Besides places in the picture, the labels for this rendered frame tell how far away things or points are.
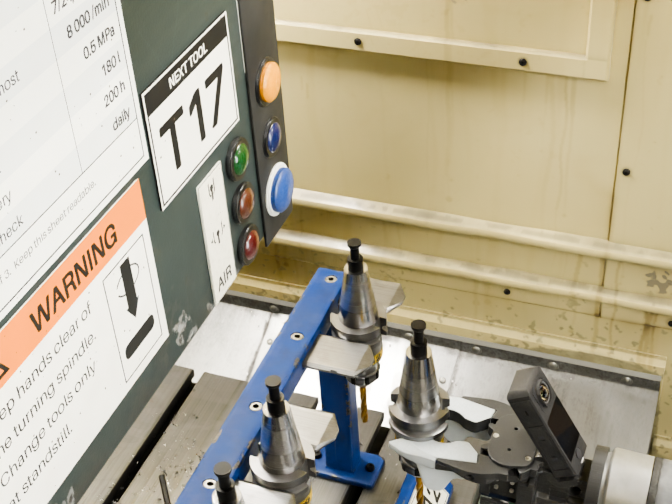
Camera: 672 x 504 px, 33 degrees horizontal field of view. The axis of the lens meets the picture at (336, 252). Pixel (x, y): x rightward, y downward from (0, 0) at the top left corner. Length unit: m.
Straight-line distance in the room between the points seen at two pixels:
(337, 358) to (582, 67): 0.49
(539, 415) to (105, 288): 0.60
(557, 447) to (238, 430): 0.31
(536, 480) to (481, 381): 0.60
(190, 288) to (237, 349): 1.18
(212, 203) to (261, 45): 0.10
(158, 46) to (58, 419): 0.19
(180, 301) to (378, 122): 0.95
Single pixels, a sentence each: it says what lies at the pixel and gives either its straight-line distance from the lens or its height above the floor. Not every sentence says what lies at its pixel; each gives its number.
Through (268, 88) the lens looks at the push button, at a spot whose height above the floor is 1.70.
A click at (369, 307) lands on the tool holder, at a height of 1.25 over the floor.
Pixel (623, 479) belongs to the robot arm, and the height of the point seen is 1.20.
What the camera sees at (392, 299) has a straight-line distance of 1.28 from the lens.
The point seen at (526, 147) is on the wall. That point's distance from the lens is 1.52.
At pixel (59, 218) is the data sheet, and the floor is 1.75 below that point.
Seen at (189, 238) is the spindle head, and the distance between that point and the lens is 0.64.
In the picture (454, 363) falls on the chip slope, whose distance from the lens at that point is 1.75.
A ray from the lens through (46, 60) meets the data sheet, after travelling 0.49.
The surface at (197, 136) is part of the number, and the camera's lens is 0.62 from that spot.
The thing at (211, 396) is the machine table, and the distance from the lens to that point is 1.64.
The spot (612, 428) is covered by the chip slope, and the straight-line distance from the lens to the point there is 1.70.
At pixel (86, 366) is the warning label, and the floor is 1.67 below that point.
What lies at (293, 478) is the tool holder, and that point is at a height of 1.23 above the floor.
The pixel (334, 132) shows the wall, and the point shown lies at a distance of 1.60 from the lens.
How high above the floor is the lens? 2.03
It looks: 37 degrees down
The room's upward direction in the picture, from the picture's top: 4 degrees counter-clockwise
